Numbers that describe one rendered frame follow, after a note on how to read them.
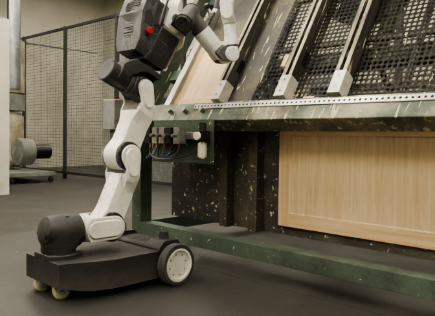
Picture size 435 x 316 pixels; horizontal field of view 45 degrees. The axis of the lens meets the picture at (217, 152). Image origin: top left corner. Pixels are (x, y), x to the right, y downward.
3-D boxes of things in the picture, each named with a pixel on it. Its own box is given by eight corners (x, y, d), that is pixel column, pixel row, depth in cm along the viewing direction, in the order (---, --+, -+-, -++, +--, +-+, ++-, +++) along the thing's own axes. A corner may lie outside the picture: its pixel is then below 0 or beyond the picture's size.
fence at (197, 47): (167, 109, 318) (163, 105, 316) (226, -7, 352) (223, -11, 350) (173, 109, 315) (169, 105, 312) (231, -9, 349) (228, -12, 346)
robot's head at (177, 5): (175, 11, 273) (180, -3, 275) (158, 9, 275) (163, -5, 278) (178, 19, 279) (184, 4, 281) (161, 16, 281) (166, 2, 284)
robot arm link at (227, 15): (231, -5, 261) (234, 22, 263) (234, -2, 270) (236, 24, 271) (219, -3, 263) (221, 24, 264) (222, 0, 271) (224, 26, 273)
